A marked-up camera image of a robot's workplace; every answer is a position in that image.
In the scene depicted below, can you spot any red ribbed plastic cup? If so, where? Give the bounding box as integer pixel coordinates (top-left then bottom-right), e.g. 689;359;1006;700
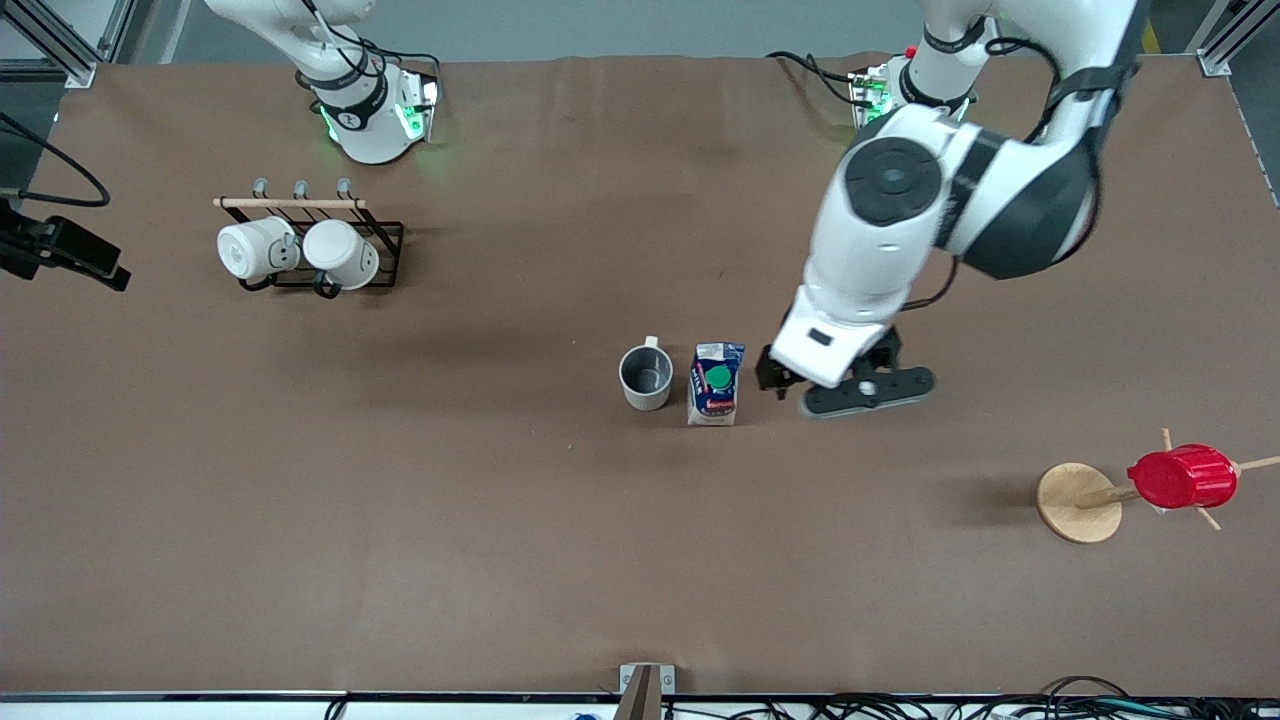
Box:
1127;444;1239;510

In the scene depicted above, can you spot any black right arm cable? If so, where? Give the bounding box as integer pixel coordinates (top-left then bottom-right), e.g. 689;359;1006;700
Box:
0;112;111;209

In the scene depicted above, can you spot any blue white milk carton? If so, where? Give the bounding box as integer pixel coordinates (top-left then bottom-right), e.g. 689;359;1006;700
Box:
686;342;747;428

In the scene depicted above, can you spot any brown table cover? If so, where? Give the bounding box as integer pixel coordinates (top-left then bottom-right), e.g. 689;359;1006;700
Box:
0;52;1280;698

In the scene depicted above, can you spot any grey ceramic mug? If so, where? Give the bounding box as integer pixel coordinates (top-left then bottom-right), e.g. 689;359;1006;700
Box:
618;336;675;412

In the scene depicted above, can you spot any black base power cable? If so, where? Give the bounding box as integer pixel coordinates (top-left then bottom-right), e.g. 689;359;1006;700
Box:
766;50;863;107
355;38;443;83

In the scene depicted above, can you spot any black cable bundle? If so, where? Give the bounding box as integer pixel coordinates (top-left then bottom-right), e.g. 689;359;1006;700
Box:
660;677;1280;720

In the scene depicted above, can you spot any white mug with face print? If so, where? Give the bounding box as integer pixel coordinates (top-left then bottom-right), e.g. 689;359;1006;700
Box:
217;216;301;282

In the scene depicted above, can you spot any wooden mug tree stand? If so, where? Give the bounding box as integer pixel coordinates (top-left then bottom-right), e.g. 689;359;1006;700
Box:
1036;428;1280;545

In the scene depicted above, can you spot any aluminium frame profile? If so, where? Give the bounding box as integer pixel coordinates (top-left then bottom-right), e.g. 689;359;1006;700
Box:
0;0;136;89
1195;0;1280;79

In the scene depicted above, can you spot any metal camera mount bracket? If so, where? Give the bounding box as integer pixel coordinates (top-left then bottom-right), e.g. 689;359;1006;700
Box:
618;663;676;720

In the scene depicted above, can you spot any black wire mug rack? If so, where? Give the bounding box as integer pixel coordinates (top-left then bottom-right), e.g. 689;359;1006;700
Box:
213;178;405;299

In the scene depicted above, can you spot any plain white mug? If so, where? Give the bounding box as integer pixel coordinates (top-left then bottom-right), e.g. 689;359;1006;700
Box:
302;219;381;291

